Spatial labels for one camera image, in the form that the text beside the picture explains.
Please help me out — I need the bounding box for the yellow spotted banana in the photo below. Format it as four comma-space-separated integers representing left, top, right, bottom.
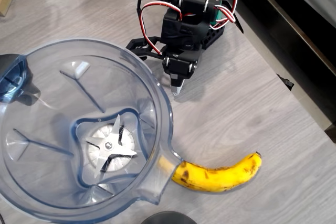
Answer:
157, 151, 263, 193

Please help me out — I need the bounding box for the steel blender blade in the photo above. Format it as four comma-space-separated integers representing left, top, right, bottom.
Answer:
85, 113, 139, 180

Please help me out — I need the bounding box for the black camera cable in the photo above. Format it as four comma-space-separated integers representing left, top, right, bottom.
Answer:
135, 0, 182, 51

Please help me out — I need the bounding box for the black round lid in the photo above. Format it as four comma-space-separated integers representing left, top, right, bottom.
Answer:
141, 210, 196, 224

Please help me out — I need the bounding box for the black gripper camera board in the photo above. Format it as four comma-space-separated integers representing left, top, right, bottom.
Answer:
125, 36, 169, 61

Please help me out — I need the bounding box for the red white servo cable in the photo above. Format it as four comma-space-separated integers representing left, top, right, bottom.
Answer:
207, 0, 239, 29
140, 1, 184, 56

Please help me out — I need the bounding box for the clear plastic blender jar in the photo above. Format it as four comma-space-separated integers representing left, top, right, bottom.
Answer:
0, 37, 184, 224

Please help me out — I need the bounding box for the small black clamp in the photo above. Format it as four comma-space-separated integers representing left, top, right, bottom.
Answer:
277, 73, 295, 91

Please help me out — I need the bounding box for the dark metal rail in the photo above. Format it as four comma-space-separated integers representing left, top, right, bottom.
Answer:
241, 0, 336, 137

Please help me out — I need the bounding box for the black perforated arm base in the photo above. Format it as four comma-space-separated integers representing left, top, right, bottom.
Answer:
202, 24, 226, 50

